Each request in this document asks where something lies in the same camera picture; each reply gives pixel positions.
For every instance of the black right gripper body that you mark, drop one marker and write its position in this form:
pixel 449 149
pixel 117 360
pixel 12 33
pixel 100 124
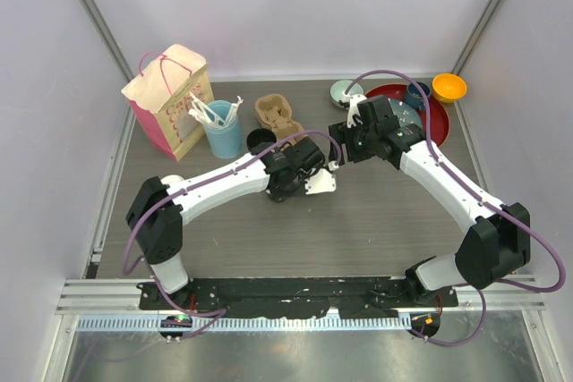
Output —
pixel 359 140

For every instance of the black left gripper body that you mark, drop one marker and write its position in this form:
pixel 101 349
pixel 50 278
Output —
pixel 279 193

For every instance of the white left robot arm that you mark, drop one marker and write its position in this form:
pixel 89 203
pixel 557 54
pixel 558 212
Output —
pixel 163 207

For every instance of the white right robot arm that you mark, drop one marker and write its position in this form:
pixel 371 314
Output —
pixel 492 247

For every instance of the dark blue ceramic plate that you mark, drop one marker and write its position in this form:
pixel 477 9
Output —
pixel 405 113

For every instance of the dark blue ceramic mug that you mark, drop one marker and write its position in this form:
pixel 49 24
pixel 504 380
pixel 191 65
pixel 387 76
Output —
pixel 414 95

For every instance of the brown cardboard cup carrier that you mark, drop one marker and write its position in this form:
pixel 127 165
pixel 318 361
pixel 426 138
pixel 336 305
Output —
pixel 274 113

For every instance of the red round tray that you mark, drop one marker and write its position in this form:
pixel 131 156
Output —
pixel 440 124

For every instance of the mint green ceramic bowl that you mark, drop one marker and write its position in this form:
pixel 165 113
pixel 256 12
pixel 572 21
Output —
pixel 341 91

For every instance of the light blue straw cup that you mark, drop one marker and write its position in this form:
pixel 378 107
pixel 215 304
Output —
pixel 227 142

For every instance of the orange bowl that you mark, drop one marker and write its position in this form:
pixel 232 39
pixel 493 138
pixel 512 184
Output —
pixel 448 88

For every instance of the pink kraft paper bag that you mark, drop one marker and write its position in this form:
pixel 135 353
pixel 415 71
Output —
pixel 161 95

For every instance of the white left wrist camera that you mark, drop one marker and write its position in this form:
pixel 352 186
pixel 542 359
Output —
pixel 323 181

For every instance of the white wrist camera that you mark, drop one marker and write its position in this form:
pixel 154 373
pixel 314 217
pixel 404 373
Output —
pixel 352 111
pixel 323 181

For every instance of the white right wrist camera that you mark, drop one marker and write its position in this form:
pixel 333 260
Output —
pixel 352 111

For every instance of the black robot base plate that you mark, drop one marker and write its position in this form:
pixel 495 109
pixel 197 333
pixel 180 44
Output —
pixel 296 297

